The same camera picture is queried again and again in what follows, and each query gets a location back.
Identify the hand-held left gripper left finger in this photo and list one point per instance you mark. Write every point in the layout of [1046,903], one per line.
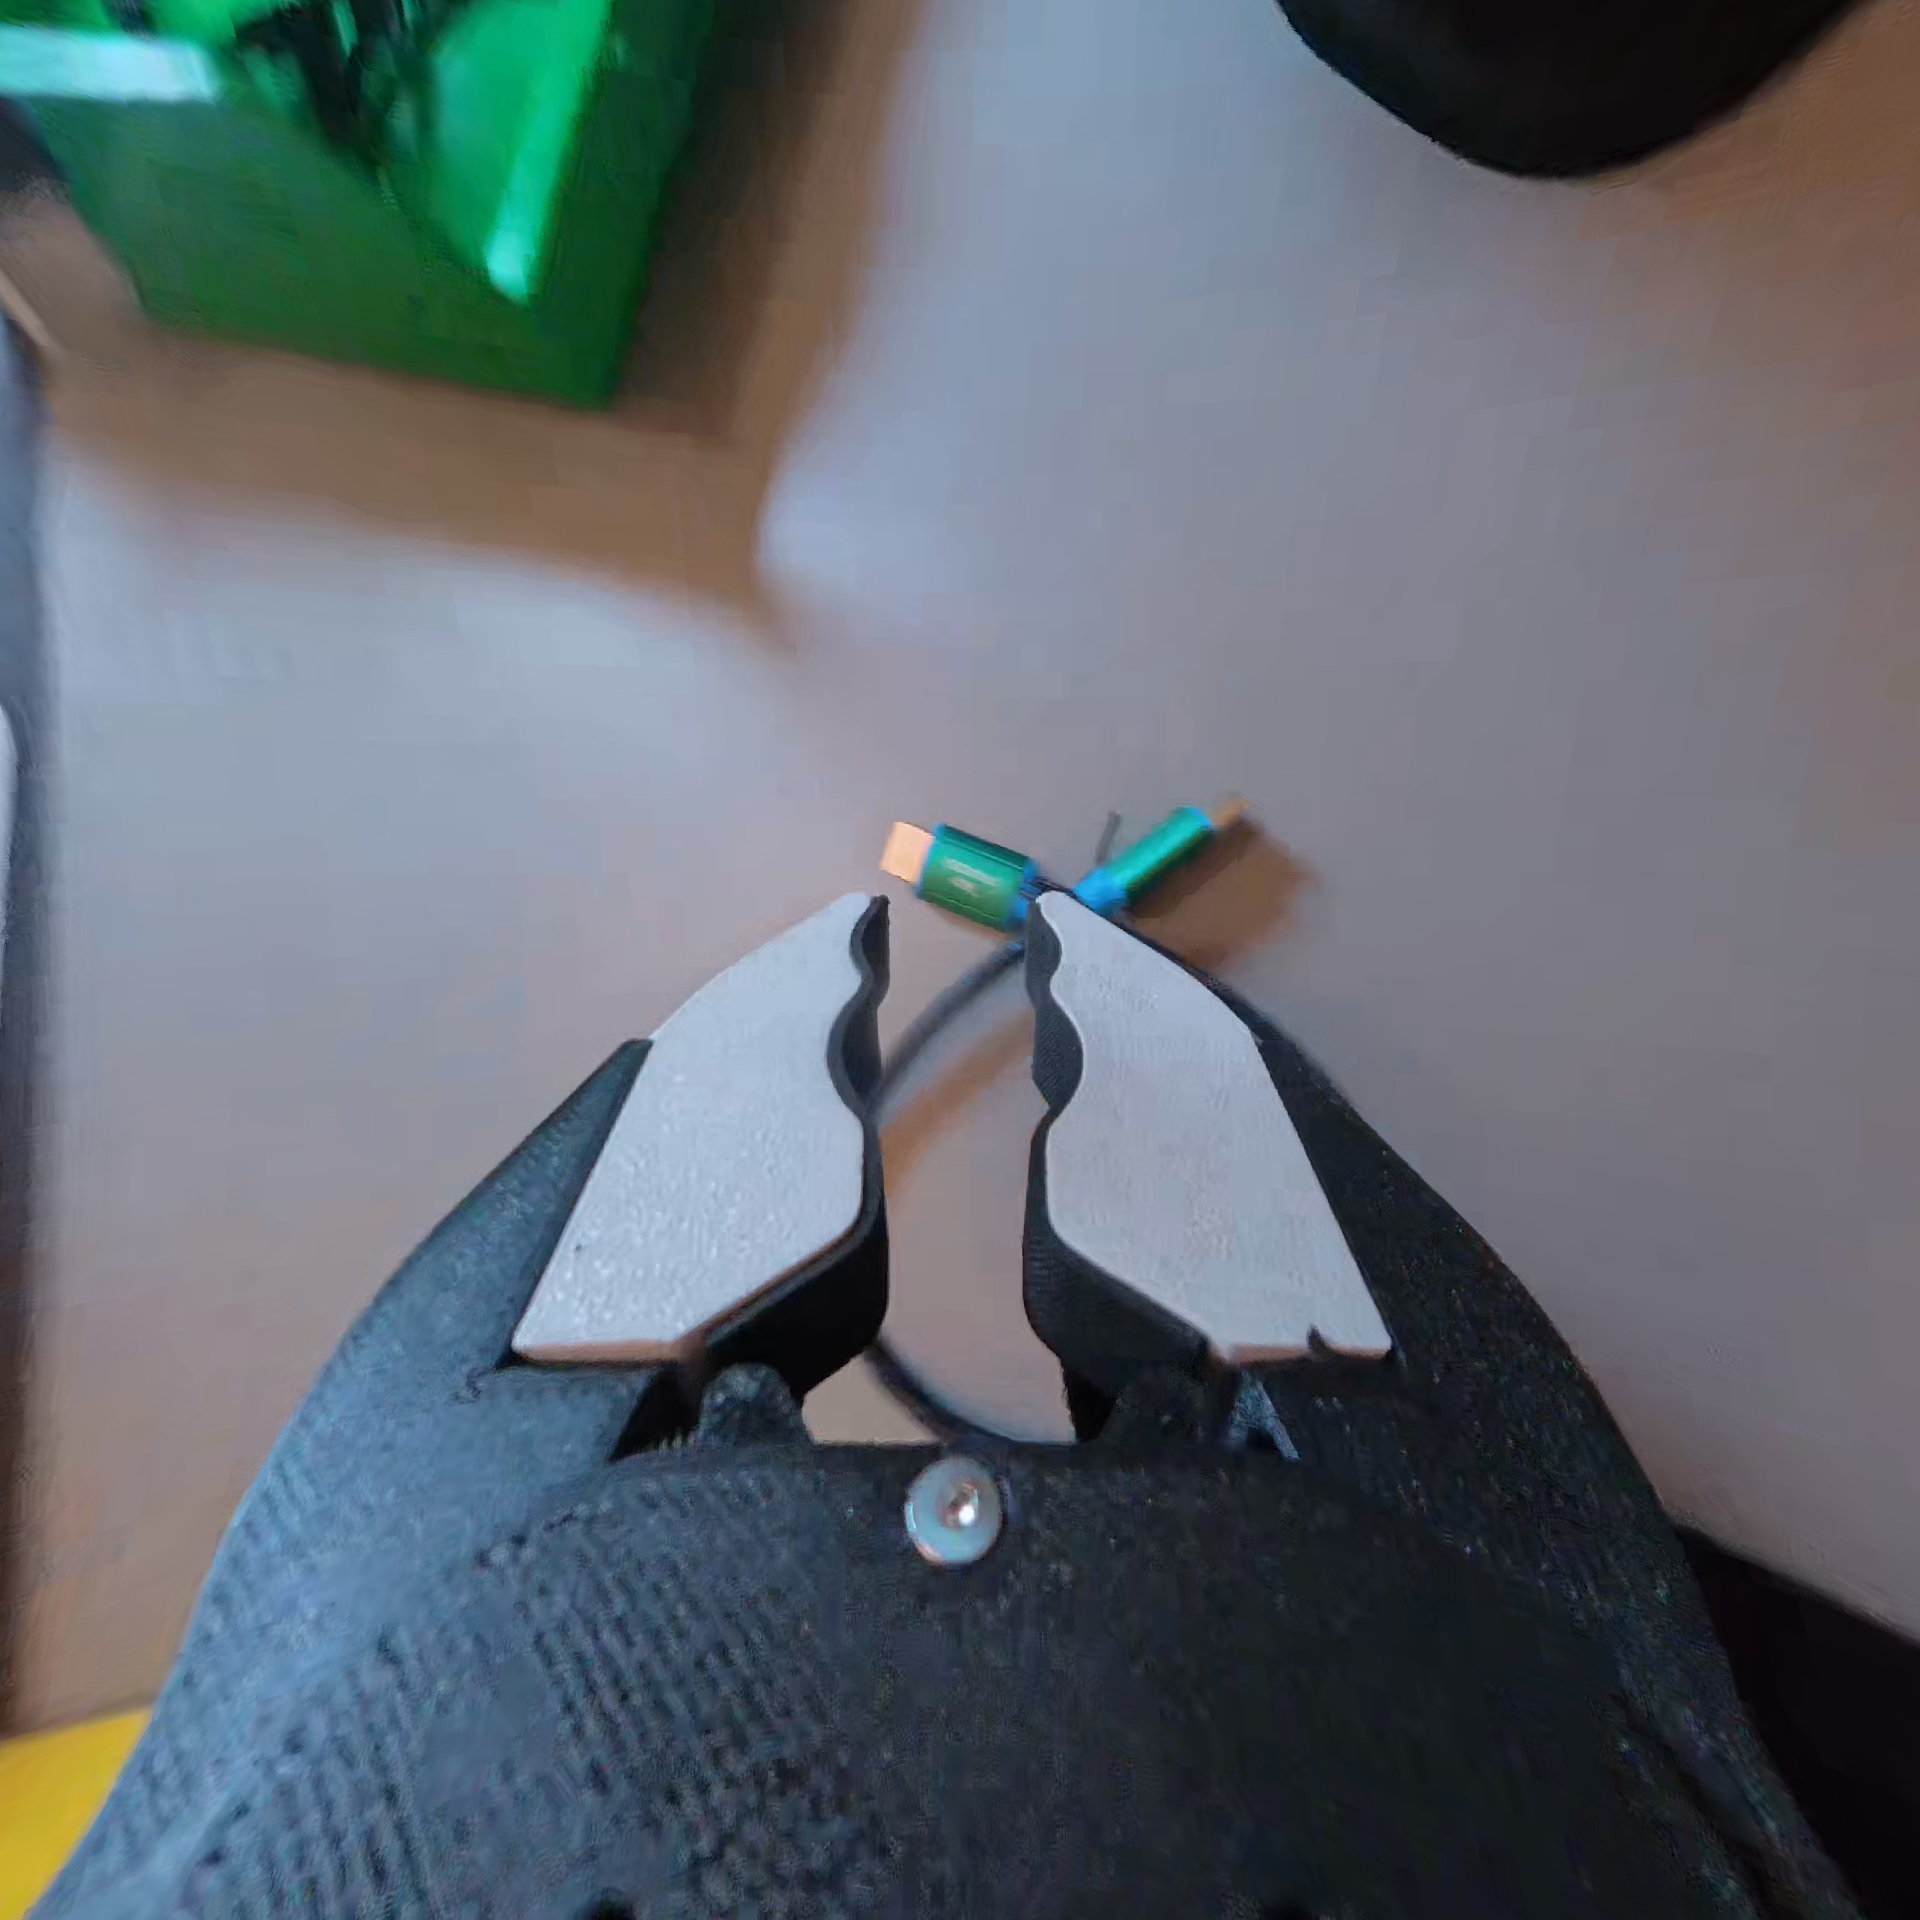
[706,1185]

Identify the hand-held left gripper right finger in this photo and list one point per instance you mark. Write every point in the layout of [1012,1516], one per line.
[1184,1185]

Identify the yellow plastic bin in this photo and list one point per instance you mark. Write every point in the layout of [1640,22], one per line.
[61,1815]

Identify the green plastic bin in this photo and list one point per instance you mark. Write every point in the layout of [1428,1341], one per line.
[300,254]

